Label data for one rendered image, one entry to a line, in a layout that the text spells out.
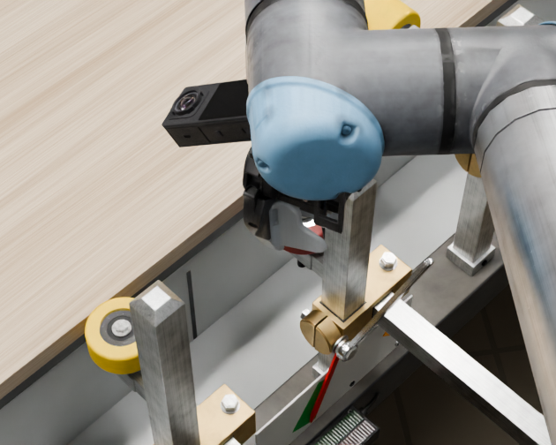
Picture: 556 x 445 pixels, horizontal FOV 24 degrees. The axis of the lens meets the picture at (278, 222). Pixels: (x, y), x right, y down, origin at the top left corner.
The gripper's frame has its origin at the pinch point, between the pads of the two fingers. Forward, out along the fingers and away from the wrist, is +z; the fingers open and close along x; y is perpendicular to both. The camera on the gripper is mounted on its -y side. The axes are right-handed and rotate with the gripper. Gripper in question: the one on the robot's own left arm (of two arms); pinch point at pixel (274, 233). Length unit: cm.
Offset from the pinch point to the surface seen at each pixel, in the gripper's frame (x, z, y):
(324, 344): 12.4, 37.6, 0.5
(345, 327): 14.3, 35.5, 2.2
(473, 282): 37, 52, 12
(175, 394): -7.4, 20.9, -6.9
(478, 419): 56, 122, 15
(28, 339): -2.8, 32.4, -27.8
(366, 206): 16.8, 15.8, 2.5
